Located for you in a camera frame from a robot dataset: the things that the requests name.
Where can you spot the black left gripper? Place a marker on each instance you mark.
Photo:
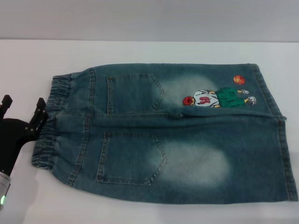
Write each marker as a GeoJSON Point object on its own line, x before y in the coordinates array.
{"type": "Point", "coordinates": [11, 140]}

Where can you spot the blue denim shorts with embroidery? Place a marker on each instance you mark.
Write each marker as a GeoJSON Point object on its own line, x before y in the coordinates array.
{"type": "Point", "coordinates": [187, 140]}

